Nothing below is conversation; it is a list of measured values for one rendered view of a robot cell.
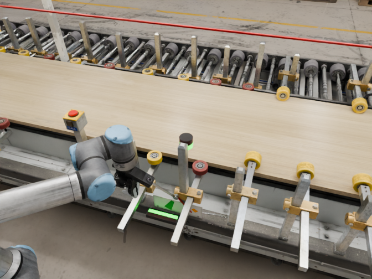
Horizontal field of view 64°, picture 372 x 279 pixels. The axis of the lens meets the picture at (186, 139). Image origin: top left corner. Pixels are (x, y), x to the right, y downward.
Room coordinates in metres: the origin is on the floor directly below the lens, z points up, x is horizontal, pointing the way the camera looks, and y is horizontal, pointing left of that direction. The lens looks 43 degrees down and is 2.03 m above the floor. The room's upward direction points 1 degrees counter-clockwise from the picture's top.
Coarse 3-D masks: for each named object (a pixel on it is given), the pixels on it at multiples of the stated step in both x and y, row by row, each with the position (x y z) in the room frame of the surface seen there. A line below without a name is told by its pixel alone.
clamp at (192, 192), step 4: (176, 188) 0.90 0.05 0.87; (188, 188) 0.90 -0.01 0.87; (192, 188) 0.90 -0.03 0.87; (176, 192) 0.89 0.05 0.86; (180, 192) 0.88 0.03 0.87; (188, 192) 0.88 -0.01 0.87; (192, 192) 0.88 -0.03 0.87; (196, 192) 0.88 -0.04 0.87; (180, 196) 0.87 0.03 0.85; (184, 196) 0.87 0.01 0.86; (188, 196) 0.86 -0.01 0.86; (192, 196) 0.86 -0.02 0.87; (196, 196) 0.86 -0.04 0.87; (200, 196) 0.86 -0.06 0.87; (196, 200) 0.85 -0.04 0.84; (200, 200) 0.85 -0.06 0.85
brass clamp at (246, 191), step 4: (232, 184) 0.84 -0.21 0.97; (228, 188) 0.82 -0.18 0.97; (232, 188) 0.82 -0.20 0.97; (244, 188) 0.82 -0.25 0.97; (248, 188) 0.82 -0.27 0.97; (252, 188) 0.82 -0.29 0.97; (228, 192) 0.81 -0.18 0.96; (232, 192) 0.80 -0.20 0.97; (236, 192) 0.80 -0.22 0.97; (244, 192) 0.80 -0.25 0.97; (248, 192) 0.80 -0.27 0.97; (228, 196) 0.80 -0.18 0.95; (232, 196) 0.80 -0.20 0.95; (236, 196) 0.79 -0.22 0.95; (240, 196) 0.79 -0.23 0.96; (244, 196) 0.78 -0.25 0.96; (248, 196) 0.78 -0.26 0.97; (252, 196) 0.78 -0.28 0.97; (256, 196) 0.78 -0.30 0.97; (240, 200) 0.79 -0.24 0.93; (248, 200) 0.77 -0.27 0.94; (252, 200) 0.77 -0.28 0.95; (256, 200) 0.77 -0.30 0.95
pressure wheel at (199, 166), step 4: (200, 160) 1.06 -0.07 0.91; (196, 164) 1.03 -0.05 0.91; (200, 164) 1.02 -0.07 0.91; (204, 164) 1.03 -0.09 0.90; (192, 168) 1.02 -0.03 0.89; (196, 168) 1.00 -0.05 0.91; (200, 168) 1.00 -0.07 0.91; (204, 168) 1.00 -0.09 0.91; (196, 172) 0.99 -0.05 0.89; (200, 172) 0.98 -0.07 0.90; (204, 172) 0.99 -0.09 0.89
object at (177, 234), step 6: (198, 180) 0.96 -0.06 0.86; (192, 186) 0.92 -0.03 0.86; (198, 186) 0.94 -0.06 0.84; (192, 198) 0.85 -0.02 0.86; (186, 204) 0.82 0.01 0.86; (192, 204) 0.84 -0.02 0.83; (186, 210) 0.78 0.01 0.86; (180, 216) 0.75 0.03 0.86; (186, 216) 0.75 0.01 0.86; (180, 222) 0.72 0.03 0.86; (180, 228) 0.69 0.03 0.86; (174, 234) 0.67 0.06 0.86; (180, 234) 0.67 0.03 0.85; (174, 240) 0.64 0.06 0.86
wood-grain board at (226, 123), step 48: (0, 96) 1.69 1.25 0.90; (48, 96) 1.68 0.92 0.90; (96, 96) 1.66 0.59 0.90; (144, 96) 1.65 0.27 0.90; (192, 96) 1.64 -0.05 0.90; (240, 96) 1.63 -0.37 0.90; (144, 144) 1.19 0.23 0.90; (240, 144) 1.17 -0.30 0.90; (288, 144) 1.16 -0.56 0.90; (336, 144) 1.15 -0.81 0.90; (336, 192) 0.85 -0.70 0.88
